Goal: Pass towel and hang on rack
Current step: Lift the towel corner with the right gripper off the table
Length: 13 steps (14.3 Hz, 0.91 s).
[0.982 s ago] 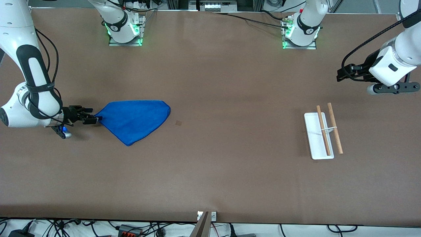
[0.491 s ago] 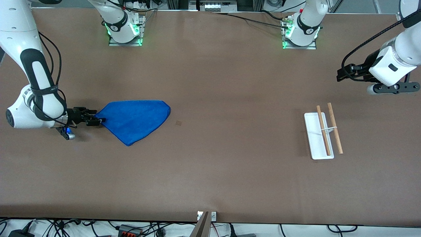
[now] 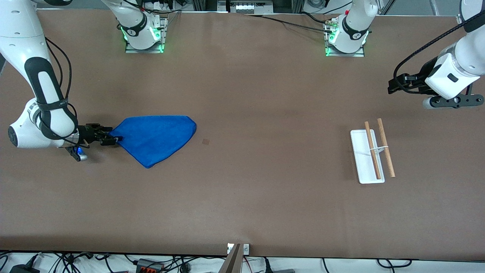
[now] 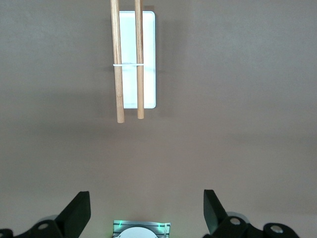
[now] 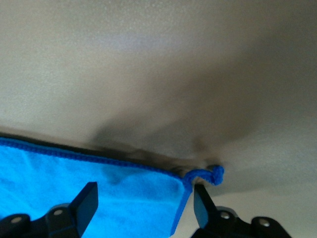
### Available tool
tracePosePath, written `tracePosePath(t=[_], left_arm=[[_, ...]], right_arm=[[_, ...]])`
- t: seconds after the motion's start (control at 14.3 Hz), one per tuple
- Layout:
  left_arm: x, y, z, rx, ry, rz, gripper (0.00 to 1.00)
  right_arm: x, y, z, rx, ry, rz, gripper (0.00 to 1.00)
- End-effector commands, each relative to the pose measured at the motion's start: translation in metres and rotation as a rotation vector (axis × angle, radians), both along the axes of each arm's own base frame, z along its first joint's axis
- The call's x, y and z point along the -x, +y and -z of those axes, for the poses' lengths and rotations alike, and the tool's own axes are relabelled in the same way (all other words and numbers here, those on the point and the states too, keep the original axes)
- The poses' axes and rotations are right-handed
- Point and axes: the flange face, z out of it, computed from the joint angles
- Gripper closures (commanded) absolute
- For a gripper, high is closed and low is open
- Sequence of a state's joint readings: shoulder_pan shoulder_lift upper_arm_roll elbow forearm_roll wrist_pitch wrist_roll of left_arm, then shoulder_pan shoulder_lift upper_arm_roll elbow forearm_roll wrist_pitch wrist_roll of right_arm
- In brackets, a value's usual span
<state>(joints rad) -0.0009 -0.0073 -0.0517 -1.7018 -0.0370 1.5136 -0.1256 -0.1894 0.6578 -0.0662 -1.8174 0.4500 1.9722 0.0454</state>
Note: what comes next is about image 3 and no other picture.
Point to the blue microfibre towel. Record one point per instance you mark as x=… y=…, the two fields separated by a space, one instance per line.
x=155 y=138

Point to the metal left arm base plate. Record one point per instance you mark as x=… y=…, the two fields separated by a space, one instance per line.
x=356 y=55

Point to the aluminium table corner bracket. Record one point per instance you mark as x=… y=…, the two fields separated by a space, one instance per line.
x=460 y=19

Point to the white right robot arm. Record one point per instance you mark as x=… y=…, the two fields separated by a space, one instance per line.
x=22 y=38

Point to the black power adapter orange plugs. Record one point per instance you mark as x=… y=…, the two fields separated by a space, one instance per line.
x=149 y=267

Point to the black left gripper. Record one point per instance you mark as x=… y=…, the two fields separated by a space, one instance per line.
x=423 y=76

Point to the small metal bracket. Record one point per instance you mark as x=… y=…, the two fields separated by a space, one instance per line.
x=246 y=248

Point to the black plug connector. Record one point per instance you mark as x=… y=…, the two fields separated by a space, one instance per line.
x=267 y=265

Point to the aluminium frame profile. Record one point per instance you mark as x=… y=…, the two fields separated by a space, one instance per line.
x=204 y=4

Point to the silver electronics box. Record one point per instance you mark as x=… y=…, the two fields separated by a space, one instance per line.
x=250 y=7

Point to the white rack with wooden rods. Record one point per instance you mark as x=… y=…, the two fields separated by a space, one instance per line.
x=363 y=163

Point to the wooden post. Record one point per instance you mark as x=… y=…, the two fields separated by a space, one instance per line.
x=232 y=263

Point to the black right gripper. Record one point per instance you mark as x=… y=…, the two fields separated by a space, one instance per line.
x=86 y=133

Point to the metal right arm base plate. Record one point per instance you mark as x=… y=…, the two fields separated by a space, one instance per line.
x=132 y=50

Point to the black power plug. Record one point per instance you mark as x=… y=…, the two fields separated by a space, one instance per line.
x=21 y=270

